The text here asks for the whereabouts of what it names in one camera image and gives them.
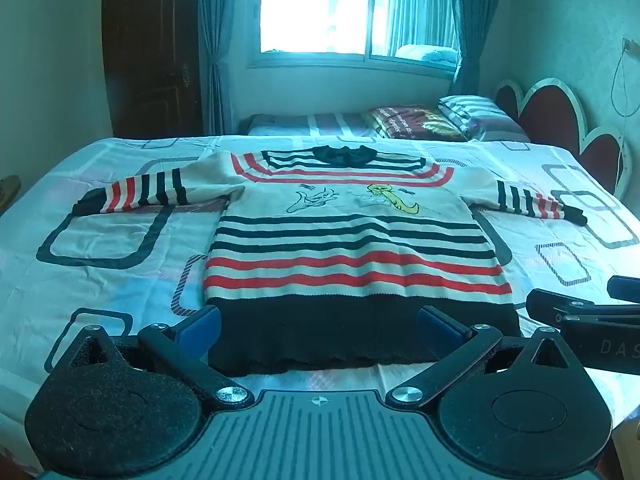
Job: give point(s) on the dark wooden door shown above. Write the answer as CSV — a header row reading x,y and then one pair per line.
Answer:
x,y
150,45

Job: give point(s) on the white patterned bed sheet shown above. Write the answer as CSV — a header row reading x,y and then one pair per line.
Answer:
x,y
100,240

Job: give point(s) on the white blue cloth bundle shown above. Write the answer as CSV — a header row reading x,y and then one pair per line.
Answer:
x,y
425,55

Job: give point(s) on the blue curtain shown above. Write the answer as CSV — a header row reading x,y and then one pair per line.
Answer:
x,y
475,20
216,35

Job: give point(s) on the striped knit sweater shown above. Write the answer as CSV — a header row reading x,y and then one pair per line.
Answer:
x,y
345,240

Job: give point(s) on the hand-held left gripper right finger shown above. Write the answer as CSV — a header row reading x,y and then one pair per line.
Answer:
x,y
440,329

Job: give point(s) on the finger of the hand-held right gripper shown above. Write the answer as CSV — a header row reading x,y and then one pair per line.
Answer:
x,y
547,305
625,287

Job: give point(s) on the red and white headboard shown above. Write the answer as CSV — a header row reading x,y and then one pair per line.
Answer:
x,y
550,115

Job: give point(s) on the red printed pillow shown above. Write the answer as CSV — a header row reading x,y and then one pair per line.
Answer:
x,y
415,122

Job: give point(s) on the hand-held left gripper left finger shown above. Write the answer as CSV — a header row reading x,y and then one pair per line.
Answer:
x,y
200,329

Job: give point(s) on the striped pillow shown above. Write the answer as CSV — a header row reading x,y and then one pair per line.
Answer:
x,y
475,112

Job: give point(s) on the window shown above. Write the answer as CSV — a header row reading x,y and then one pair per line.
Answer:
x,y
320,10

